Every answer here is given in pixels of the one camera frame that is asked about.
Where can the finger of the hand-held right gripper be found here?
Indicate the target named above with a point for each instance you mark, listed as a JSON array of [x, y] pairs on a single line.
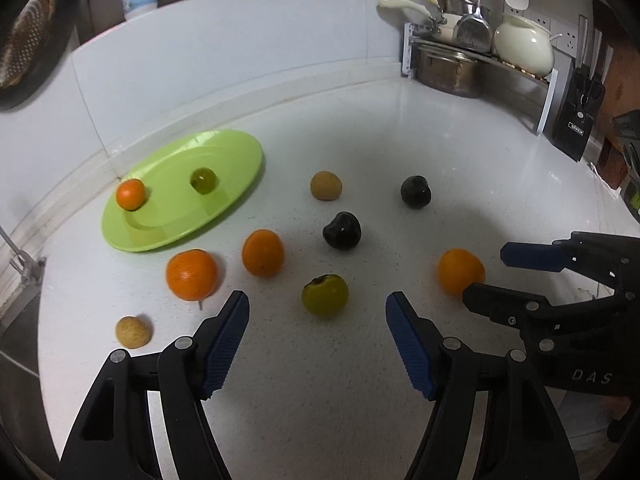
[[500, 302], [530, 255]]

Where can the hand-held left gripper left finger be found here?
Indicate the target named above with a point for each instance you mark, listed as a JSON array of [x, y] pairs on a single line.
[[227, 345]]

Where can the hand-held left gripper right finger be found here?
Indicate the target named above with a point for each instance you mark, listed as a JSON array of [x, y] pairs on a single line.
[[410, 345]]

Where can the orange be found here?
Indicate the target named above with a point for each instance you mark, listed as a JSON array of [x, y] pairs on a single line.
[[457, 270], [192, 274], [263, 252]]

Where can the brown longan fruit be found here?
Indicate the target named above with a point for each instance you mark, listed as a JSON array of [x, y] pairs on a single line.
[[133, 332], [326, 185]]

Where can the green persimmon with calyx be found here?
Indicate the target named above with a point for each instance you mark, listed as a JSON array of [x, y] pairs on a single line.
[[325, 295]]

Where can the dark purple plum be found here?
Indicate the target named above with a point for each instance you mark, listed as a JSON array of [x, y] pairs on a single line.
[[415, 191], [341, 229]]

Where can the green plastic plate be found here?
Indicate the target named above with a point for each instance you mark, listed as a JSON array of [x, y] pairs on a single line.
[[225, 160]]

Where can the black knife block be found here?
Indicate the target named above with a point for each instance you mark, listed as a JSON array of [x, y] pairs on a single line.
[[575, 125]]

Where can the glossy green round fruit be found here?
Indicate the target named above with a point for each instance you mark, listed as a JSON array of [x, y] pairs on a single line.
[[203, 180]]

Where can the small orange tangerine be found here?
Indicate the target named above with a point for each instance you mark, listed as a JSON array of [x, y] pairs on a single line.
[[131, 194]]

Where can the brown wooden cutting board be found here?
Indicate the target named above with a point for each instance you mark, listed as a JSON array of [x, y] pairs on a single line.
[[620, 85]]

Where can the large steel pot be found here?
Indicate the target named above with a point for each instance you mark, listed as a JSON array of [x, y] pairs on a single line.
[[445, 72]]

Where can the white ceramic pot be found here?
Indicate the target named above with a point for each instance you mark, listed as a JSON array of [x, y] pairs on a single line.
[[525, 45]]

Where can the steel kitchen sink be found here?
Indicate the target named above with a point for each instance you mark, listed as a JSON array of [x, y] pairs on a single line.
[[20, 385]]

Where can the steel gooseneck faucet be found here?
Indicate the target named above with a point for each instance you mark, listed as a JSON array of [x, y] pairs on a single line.
[[22, 260]]

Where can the steel spatula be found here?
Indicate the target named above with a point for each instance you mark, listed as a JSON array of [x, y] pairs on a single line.
[[472, 30]]

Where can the white metal pot rack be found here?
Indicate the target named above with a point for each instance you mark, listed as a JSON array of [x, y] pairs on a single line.
[[407, 55]]

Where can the black frying pan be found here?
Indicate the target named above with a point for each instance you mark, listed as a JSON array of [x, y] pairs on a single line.
[[30, 40]]

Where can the white wall outlet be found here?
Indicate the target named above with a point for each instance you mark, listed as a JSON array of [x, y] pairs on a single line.
[[540, 20], [565, 37]]

